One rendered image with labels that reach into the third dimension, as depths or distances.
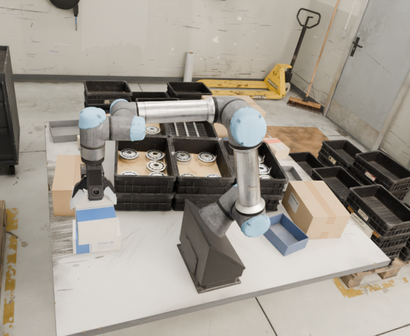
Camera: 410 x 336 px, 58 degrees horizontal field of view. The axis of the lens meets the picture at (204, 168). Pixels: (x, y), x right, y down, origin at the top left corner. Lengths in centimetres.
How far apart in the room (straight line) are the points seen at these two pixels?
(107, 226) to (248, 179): 51
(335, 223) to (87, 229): 127
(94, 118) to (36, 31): 392
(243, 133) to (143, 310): 79
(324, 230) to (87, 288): 118
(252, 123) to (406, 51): 359
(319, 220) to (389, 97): 299
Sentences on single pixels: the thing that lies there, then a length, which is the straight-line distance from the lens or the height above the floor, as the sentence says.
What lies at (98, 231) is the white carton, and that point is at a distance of 125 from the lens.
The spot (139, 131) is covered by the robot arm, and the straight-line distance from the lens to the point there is 114.
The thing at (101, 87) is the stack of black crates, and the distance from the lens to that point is 371.
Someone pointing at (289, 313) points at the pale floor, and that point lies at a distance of 259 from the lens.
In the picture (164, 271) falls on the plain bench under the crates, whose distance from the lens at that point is 166.
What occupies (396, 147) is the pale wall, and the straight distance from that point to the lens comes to 471.
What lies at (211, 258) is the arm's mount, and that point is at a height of 91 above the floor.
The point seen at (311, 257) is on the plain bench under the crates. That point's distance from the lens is 193.
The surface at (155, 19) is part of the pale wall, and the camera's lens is 510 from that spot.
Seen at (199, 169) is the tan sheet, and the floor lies 83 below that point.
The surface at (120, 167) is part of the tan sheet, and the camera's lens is 200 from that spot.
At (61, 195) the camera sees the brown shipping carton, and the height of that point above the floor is 83.
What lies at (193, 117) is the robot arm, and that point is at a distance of 130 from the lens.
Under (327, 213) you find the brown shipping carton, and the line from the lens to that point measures 197.
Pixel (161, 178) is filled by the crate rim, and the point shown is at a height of 92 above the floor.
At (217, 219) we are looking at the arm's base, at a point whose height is 96.
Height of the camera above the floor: 197
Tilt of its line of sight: 33 degrees down
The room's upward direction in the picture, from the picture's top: 11 degrees clockwise
